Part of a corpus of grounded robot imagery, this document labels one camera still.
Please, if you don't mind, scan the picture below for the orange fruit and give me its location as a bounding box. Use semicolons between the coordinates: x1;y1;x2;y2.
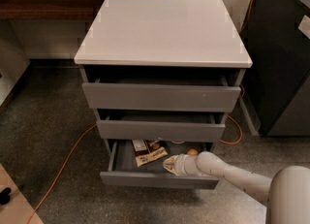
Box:
186;148;199;156

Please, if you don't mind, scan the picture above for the grey drawer cabinet white top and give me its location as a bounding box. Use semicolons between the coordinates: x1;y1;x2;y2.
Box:
74;0;254;158

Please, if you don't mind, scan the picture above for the grey top drawer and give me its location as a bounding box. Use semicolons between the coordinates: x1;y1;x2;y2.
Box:
82;82;240;112

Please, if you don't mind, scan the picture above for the grey middle drawer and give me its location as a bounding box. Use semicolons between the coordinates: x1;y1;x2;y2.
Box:
97;114;225;143

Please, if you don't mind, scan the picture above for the black object on wooden board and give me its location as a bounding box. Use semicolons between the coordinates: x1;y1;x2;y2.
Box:
0;187;12;205

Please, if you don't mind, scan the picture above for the grey drawer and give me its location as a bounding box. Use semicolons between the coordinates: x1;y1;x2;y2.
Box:
97;114;225;143
82;82;240;112
100;140;218;189

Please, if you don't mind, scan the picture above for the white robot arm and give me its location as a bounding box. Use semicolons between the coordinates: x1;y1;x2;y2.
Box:
163;151;310;224

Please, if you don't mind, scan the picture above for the white bowl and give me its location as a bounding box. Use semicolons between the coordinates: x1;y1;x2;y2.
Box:
171;141;185;144

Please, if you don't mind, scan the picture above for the white wall cabinet at left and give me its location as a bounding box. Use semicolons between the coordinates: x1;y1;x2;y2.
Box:
0;20;30;107

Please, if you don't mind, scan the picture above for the light wooden board corner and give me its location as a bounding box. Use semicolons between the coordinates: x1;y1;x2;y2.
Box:
0;164;44;224

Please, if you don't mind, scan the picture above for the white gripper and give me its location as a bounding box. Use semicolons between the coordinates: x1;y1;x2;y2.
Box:
163;154;202;176

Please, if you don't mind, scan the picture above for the brown snack bag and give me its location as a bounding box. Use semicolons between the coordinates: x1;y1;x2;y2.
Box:
132;140;168;167

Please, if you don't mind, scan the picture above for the grey bottom drawer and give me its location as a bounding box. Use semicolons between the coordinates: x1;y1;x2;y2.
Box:
100;140;218;189

